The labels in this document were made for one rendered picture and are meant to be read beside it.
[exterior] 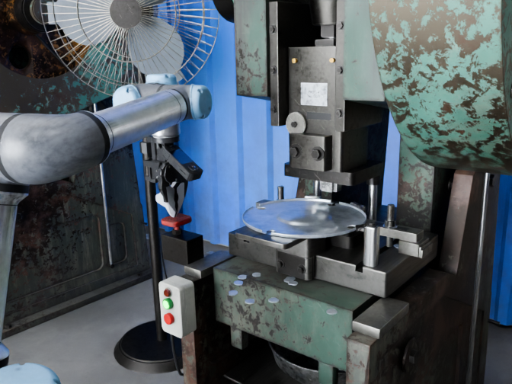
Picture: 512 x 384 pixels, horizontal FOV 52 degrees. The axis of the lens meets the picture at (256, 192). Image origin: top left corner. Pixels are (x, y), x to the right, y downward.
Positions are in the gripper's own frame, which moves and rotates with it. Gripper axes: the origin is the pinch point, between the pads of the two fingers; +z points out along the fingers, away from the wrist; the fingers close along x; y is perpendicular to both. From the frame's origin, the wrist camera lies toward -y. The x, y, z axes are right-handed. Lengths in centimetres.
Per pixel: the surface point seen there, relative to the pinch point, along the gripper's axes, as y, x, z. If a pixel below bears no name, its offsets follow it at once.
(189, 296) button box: -12.8, 8.8, 16.4
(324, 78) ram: -36, -15, -34
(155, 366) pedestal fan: 42, -23, 74
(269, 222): -28.6, -2.7, -2.1
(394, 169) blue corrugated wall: 1, -135, 13
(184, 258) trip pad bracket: -5.5, 2.9, 10.5
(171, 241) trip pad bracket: -1.0, 2.9, 6.9
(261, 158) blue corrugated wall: 76, -132, 16
